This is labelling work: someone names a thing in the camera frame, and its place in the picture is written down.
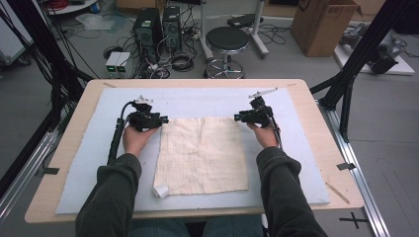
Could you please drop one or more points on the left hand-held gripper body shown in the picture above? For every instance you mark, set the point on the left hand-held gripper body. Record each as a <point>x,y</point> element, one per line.
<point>145,121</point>

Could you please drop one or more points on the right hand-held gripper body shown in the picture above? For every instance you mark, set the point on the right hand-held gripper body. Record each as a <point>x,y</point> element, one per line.
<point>260,115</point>

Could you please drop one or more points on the cream towel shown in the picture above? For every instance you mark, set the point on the cream towel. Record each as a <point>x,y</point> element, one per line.
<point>201,154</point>

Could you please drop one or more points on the person's left hand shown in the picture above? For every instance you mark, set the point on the person's left hand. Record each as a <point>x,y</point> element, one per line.
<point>136,141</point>

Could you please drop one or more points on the person's right hand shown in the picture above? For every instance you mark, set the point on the person's right hand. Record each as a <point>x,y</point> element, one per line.
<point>267,138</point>

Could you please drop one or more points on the white foam mat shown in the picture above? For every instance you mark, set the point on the white foam mat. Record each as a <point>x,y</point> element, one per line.
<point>204,102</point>

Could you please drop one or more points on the white power supply box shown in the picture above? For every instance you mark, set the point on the white power supply box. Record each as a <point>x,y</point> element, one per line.
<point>112,61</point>
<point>123,61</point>

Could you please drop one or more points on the black round stool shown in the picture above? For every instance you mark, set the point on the black round stool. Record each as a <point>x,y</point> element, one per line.
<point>227,39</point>

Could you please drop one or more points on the white metal stand leg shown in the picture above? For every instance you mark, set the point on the white metal stand leg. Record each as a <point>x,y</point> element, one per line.
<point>206,33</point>
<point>258,33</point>

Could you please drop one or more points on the black computer tower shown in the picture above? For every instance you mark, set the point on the black computer tower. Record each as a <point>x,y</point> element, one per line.
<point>172,28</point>
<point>146,33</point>

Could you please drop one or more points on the black flat case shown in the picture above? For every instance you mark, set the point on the black flat case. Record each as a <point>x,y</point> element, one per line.
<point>243,20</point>

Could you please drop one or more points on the black tape piece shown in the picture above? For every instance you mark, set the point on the black tape piece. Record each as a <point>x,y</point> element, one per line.
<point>346,166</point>
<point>51,171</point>

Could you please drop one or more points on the person's right leg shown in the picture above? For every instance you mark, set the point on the person's right leg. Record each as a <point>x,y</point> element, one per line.
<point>234,227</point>

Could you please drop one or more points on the person's leg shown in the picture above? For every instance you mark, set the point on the person's leg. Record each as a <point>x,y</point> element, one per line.
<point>158,230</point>
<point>234,227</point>

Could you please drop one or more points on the person's left leg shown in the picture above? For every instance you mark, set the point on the person's left leg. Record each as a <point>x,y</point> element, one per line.
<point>158,230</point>

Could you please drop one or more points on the brown cardboard box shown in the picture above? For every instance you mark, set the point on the brown cardboard box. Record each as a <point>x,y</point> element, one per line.
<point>322,26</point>

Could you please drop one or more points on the thin wooden strip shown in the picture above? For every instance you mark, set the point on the thin wooden strip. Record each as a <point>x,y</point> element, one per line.
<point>337,193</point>

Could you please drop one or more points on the clear plastic bag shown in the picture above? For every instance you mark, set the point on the clear plastic bag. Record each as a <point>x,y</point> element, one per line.
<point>95,21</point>

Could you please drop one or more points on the white round table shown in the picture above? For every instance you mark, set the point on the white round table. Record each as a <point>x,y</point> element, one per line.
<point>75,7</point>

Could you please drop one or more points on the black robot device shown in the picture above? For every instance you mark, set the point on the black robot device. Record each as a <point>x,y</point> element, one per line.
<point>383,57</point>

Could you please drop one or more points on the black tape cross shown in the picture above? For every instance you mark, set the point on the black tape cross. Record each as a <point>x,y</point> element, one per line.
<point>353,220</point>

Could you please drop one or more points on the white platform board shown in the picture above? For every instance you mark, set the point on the white platform board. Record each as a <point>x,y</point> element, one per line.
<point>403,67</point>

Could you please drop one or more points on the aluminium rail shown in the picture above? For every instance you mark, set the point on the aluminium rail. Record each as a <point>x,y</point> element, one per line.
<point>355,164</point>
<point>23,171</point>

